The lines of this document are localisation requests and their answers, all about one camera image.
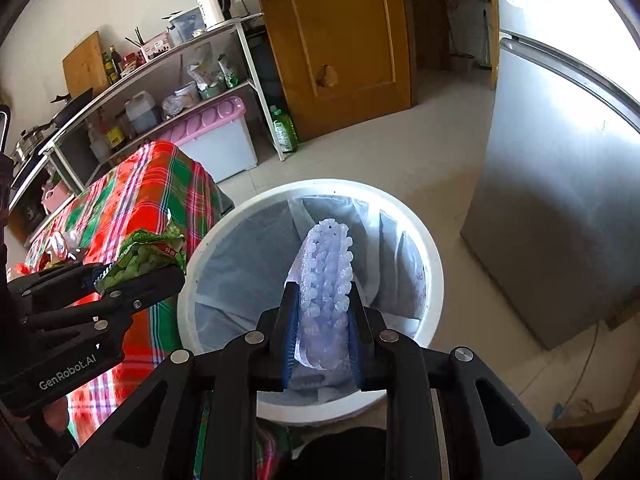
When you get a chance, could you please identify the green snack bag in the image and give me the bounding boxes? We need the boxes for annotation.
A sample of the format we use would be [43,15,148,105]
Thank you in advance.
[94,223,186,294]

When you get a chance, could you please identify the pink plastic basket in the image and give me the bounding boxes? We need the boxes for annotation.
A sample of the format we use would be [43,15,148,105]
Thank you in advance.
[41,180,72,214]

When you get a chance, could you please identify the pink utensil holder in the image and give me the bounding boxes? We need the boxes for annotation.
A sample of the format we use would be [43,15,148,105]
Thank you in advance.
[141,30,174,62]

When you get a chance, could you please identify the steel pot with lid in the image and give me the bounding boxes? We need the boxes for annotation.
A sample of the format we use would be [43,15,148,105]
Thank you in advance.
[12,127,43,165]

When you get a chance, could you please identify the person's left hand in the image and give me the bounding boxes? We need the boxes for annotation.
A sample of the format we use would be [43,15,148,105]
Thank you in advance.
[42,396,70,434]

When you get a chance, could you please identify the black frying pan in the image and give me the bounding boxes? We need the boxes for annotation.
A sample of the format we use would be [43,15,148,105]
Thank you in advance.
[36,87,93,131]

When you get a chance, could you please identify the white metal shelf rack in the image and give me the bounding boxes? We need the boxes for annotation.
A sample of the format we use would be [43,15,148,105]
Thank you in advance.
[10,13,274,246]

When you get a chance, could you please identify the dark sauce bottle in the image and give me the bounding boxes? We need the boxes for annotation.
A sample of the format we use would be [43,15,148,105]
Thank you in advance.
[110,44,122,75]

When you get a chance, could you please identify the white electric kettle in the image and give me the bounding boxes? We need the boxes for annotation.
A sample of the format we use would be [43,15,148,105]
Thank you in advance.
[196,0,231,28]

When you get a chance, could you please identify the pink lid storage box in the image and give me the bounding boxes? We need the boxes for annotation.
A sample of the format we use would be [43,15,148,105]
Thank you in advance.
[157,96,258,183]

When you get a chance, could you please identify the white trash bin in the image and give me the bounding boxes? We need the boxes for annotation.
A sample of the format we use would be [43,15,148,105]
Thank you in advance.
[177,179,444,426]

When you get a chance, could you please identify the clear plastic container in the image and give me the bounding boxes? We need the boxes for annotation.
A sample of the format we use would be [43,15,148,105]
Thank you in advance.
[164,6,205,46]

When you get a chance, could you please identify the wooden cutting board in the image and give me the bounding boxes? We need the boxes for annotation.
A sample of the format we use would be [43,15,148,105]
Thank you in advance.
[62,30,110,98]

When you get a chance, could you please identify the translucent oil jug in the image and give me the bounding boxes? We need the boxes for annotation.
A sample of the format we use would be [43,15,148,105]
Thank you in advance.
[125,90,162,134]

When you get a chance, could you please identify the silver refrigerator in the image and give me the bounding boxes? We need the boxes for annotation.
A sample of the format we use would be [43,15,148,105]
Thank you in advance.
[461,0,639,348]

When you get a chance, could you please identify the green plastic bottle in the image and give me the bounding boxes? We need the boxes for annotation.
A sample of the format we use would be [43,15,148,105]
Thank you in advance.
[270,105,298,154]

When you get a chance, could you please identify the soy sauce bottle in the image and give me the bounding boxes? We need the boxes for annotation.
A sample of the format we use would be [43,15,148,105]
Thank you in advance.
[100,116,125,151]

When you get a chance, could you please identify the grey bin liner bag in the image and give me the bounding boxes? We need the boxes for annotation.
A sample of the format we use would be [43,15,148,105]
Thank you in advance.
[192,194,429,406]

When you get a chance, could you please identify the wooden door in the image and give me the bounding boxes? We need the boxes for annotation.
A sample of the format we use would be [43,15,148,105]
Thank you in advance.
[259,0,412,141]

